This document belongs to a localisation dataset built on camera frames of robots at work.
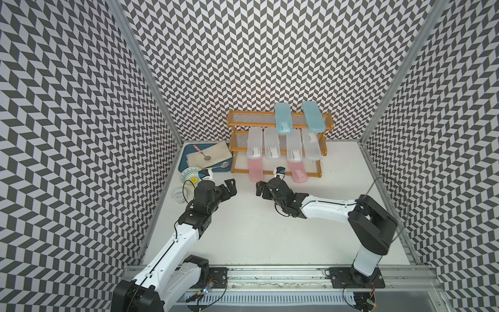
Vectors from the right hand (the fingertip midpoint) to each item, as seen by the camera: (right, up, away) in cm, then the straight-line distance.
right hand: (265, 187), depth 89 cm
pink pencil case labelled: (+18, +6, +13) cm, 23 cm away
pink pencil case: (-4, +7, +12) cm, 15 cm away
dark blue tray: (-45, +20, +25) cm, 56 cm away
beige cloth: (-27, +17, +26) cm, 41 cm away
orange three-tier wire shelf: (-15, +35, +22) cm, 43 cm away
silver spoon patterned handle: (-22, +10, +16) cm, 29 cm away
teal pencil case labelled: (+8, +30, -5) cm, 31 cm away
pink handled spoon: (-33, +14, +21) cm, 41 cm away
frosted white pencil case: (+15, +20, +7) cm, 25 cm away
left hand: (-17, +2, -7) cm, 18 cm away
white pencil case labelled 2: (+3, +21, +5) cm, 22 cm away
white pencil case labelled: (-5, +21, +7) cm, 23 cm away
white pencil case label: (+24, +20, +7) cm, 32 cm away
